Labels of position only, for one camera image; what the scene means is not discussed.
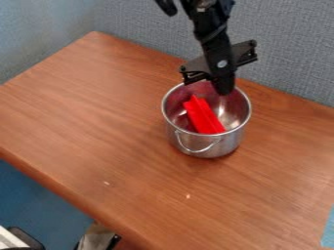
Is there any red star-profile block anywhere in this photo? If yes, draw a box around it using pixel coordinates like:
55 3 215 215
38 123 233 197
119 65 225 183
183 95 226 134

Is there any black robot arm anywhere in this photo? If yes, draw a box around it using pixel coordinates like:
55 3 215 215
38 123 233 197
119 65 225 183
179 0 257 96

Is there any black and white object corner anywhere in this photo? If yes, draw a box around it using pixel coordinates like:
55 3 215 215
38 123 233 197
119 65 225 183
0 226 46 250

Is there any grey bracket under table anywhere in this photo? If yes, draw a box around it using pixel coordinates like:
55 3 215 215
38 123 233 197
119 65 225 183
74 222 122 250

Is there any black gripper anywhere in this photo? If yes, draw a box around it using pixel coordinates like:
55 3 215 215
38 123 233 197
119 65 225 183
179 32 257 96

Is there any metal pot with handle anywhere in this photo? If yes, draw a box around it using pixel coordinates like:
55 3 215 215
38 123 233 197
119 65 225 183
160 81 251 158

